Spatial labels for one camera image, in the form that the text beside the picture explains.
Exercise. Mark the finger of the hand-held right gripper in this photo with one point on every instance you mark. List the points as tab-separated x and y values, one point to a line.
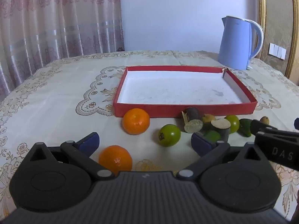
259	126
297	123

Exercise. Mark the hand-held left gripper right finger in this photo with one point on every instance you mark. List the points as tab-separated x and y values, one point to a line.
201	144

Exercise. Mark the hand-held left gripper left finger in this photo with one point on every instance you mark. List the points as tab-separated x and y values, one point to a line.
90	143

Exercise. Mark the small orange-brown kumquat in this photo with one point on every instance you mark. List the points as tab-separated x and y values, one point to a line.
264	120

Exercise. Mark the green cucumber end piece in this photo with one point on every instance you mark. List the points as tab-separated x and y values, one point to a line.
245	127

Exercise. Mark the green tangerine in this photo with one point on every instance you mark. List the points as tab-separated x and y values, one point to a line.
169	135
233	123

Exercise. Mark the small yellow kumquat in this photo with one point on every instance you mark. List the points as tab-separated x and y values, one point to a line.
208	118

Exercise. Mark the orange tangerine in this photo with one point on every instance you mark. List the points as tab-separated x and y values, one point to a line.
115	159
136	121

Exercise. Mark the red shallow cardboard box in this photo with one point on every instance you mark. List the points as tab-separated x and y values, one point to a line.
186	108

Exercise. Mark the beige embroidered tablecloth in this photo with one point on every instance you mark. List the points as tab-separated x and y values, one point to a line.
58	98

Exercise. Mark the blue electric kettle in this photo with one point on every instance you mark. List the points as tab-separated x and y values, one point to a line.
233	44

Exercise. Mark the pink patterned curtain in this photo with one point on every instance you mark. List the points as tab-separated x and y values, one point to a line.
58	21

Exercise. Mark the white wall switch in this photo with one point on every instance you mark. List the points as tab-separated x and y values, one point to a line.
277	50

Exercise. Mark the gold wall moulding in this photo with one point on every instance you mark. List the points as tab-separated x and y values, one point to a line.
293	39
261	16

